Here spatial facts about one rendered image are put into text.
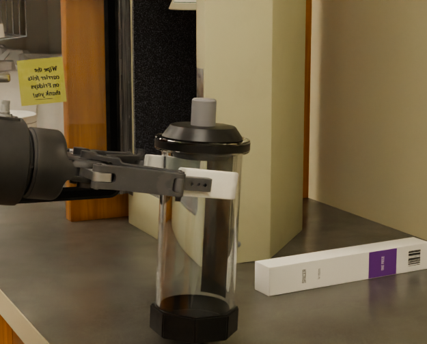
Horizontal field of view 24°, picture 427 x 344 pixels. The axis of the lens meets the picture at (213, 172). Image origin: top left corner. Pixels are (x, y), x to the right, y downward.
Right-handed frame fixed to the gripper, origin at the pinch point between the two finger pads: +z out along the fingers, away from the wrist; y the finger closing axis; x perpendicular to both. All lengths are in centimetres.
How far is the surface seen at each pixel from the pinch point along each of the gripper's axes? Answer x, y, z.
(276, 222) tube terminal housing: 10.1, 30.6, 29.7
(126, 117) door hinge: -2, 60, 14
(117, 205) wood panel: 15, 65, 17
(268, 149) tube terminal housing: -1.3, 28.2, 25.0
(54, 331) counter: 21.7, 11.1, -10.6
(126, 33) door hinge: -16, 59, 12
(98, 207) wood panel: 16, 65, 13
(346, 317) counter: 16.2, 0.2, 23.7
